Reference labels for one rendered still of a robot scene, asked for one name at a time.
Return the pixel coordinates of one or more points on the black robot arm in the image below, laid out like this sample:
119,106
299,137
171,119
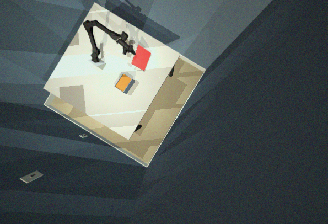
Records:
88,25

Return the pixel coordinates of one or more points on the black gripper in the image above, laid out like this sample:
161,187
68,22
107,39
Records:
129,48

